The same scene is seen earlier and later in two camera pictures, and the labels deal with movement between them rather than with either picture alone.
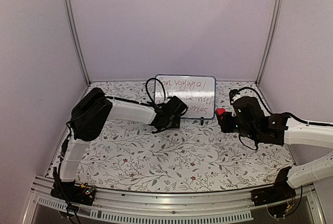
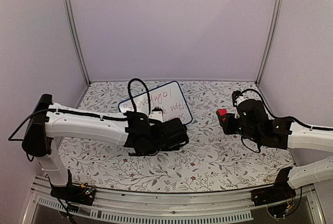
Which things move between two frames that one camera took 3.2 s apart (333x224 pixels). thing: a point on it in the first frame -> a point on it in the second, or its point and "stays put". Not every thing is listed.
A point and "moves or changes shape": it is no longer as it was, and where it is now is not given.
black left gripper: x=177 y=124 -> x=175 y=148
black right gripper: x=226 y=118 stays put
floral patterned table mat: x=200 y=157 stays put
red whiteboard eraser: x=220 y=110 stays put
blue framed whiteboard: x=198 y=92 moves or changes shape
